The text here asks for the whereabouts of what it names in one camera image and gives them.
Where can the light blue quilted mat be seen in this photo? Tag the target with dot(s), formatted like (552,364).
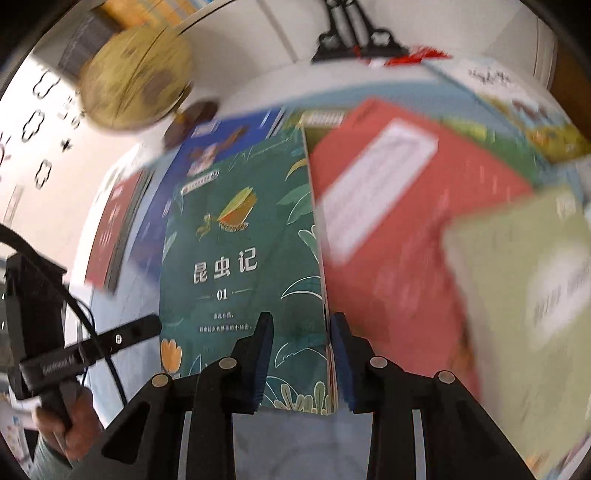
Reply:
(277,447)

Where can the vivid green floral book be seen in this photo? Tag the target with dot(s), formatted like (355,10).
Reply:
(485,134)

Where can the red tassel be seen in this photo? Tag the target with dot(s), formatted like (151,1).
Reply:
(415,55)

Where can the brown wooden panel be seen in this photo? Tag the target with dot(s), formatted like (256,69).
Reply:
(572,87)

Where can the coral red book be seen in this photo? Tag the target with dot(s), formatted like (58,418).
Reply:
(406,258)

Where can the row of dark books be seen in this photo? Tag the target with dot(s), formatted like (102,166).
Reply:
(87,41)

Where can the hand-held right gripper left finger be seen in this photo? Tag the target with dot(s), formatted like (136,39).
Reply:
(263,360)

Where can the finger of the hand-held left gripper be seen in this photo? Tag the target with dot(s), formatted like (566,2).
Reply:
(129,334)

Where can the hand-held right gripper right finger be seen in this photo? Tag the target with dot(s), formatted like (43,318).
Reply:
(341,364)

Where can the white illustrated book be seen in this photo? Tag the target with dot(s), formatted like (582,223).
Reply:
(508,92)

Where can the row of colourful books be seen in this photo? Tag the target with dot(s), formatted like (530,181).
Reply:
(147,9)

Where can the person's left hand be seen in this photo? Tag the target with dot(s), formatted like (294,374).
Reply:
(85,424)

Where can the blue book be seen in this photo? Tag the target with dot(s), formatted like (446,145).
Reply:
(157,217)

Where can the light green book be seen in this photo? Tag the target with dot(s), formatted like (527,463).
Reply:
(531,295)

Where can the antique yellow globe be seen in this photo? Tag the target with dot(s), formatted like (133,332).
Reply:
(134,78)

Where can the white wall switch panel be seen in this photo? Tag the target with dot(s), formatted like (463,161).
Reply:
(14,203)

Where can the person's left forearm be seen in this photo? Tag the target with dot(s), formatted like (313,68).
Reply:
(44,461)

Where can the teal green floral book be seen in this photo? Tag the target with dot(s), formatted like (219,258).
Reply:
(240,258)

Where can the black lettering wall sticker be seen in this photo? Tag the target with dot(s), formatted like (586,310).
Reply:
(70,108)

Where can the cloud wall sticker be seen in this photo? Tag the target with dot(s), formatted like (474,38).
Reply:
(33,125)
(46,83)
(42,173)

